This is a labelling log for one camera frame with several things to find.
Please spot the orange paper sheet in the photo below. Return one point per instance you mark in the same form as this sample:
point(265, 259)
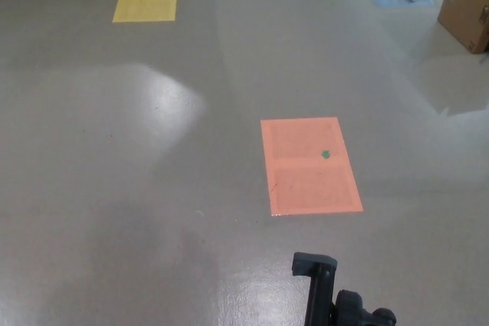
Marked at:
point(309, 184)

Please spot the brown cardboard box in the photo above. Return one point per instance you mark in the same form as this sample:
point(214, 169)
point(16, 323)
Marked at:
point(466, 17)

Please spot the small green sticker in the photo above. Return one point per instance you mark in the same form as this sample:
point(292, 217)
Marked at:
point(325, 154)

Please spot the black telescopic phone stand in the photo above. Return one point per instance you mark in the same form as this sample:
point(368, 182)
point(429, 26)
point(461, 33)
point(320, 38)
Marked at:
point(321, 295)

